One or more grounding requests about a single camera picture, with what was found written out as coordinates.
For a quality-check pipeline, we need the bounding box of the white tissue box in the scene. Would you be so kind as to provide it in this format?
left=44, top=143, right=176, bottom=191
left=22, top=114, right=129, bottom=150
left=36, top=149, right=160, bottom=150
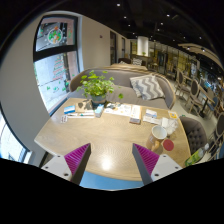
left=129, top=104, right=143, bottom=125

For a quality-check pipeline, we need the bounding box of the flat round red coaster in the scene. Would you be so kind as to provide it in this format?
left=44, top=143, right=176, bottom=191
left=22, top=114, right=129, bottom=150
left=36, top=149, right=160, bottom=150
left=162, top=138, right=175, bottom=152

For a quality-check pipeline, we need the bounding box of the grey white zigzag cushion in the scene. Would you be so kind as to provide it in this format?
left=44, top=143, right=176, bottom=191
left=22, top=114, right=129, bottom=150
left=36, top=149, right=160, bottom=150
left=129, top=73, right=166, bottom=101

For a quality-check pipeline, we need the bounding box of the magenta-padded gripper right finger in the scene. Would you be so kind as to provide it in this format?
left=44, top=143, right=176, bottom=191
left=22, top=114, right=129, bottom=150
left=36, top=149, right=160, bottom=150
left=132, top=143, right=184, bottom=186

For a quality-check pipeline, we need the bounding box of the group of ceiling lights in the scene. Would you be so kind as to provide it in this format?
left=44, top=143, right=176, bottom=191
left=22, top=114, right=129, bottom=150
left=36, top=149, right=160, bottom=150
left=114, top=2, right=206, bottom=53

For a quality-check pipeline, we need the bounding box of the white paper sheet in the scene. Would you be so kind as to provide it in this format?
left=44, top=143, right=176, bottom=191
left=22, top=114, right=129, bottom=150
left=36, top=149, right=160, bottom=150
left=142, top=114, right=163, bottom=126

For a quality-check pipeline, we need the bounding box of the green-labelled clear drink bottle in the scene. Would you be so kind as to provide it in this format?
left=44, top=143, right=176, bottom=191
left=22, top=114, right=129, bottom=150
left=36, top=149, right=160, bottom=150
left=184, top=143, right=210, bottom=167

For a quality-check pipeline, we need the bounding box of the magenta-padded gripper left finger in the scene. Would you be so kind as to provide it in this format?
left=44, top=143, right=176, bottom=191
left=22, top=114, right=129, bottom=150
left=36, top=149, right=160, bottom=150
left=40, top=143, right=92, bottom=186

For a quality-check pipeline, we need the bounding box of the curved grey sofa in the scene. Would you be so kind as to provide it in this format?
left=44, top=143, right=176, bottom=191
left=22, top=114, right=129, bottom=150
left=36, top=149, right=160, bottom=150
left=68, top=68, right=177, bottom=110

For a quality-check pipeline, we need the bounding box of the brown mug white inside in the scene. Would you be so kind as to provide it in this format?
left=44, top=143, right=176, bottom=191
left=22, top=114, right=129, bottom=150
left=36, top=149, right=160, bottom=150
left=145, top=124, right=168, bottom=153

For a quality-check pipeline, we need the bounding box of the clear glass with straw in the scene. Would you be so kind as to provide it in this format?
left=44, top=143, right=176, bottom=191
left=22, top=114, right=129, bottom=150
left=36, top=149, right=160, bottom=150
left=165, top=118, right=180, bottom=137

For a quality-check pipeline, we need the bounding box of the white blue card box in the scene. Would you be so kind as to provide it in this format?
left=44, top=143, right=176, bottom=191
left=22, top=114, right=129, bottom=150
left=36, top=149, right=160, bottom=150
left=143, top=109, right=158, bottom=120

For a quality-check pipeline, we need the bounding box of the blue white flat box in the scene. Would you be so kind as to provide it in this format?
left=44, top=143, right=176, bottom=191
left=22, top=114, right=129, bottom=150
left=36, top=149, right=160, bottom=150
left=63, top=105, right=77, bottom=115

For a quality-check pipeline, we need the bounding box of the teal small box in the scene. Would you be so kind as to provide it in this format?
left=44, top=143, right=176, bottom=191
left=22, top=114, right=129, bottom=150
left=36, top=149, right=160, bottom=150
left=94, top=104, right=105, bottom=118

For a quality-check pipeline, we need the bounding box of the white printed menu sheet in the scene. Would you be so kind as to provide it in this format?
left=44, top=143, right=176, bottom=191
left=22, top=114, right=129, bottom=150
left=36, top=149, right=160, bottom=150
left=104, top=103, right=133, bottom=118

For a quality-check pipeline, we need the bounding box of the grey tufted armchair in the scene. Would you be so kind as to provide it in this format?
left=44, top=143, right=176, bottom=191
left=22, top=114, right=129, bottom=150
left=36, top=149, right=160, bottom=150
left=179, top=115, right=209, bottom=156

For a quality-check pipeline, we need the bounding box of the green potted plant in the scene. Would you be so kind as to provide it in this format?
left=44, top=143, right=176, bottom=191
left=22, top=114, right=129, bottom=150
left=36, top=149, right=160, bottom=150
left=76, top=69, right=125, bottom=106

